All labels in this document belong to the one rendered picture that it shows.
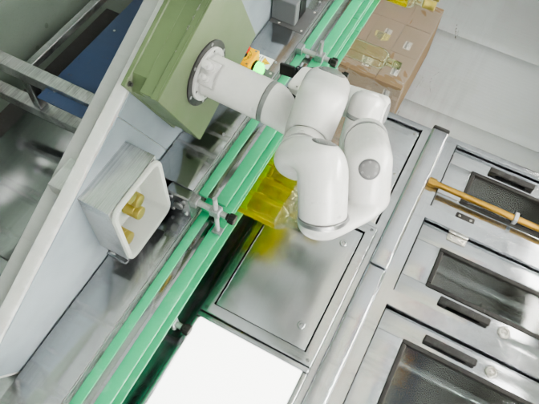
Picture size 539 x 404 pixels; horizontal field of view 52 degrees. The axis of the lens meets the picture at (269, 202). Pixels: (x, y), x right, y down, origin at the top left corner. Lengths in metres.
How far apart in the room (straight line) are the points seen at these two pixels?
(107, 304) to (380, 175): 0.74
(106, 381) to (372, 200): 0.74
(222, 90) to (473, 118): 5.14
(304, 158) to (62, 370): 0.78
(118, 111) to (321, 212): 0.52
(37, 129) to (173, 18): 0.93
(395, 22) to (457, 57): 1.24
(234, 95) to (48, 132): 0.92
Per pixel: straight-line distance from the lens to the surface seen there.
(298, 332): 1.54
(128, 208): 1.35
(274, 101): 1.18
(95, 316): 1.40
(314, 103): 1.03
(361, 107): 1.20
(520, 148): 6.17
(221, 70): 1.22
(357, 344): 1.58
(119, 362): 1.37
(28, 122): 2.04
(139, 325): 1.39
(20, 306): 1.26
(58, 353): 1.39
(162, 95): 1.14
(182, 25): 1.18
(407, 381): 1.60
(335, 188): 0.89
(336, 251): 1.64
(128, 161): 1.24
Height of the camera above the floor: 1.35
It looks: 12 degrees down
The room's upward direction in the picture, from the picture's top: 115 degrees clockwise
